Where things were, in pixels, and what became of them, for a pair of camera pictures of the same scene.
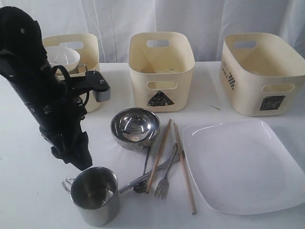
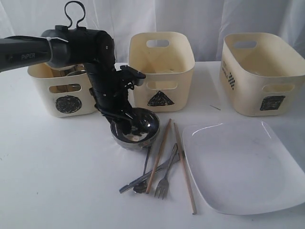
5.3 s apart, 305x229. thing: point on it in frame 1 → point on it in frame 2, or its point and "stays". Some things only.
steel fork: (163, 186) stays
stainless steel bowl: (135, 128) stays
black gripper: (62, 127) → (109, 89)
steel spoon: (142, 187) stays
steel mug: (94, 191) → (74, 73)
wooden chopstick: (185, 171) stays
